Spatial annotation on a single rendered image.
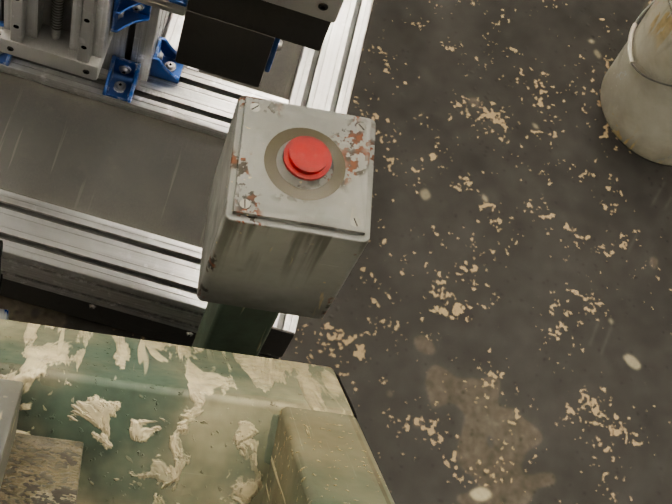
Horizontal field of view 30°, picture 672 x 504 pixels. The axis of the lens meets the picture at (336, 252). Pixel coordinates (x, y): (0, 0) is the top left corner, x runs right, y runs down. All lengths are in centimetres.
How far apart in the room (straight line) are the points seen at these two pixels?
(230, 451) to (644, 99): 145
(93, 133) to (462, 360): 69
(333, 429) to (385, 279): 115
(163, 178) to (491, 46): 79
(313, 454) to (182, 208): 98
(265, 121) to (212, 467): 28
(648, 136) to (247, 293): 132
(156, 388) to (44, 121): 96
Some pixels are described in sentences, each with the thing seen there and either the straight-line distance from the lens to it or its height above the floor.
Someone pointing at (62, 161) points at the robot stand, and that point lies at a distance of 183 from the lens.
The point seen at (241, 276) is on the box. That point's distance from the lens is 109.
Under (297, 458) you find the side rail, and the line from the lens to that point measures 86.
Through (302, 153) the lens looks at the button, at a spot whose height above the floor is 95.
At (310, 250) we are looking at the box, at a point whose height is 90.
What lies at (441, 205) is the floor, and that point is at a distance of 216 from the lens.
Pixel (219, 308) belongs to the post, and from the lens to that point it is 123.
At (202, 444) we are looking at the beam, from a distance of 96.
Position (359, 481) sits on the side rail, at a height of 102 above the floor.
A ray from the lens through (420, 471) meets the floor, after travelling 196.
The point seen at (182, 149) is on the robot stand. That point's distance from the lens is 185.
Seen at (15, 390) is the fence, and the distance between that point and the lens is 93.
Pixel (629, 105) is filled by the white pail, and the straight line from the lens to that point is 231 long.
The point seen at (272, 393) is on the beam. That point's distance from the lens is 98.
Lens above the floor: 180
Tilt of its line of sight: 61 degrees down
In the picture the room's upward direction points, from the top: 29 degrees clockwise
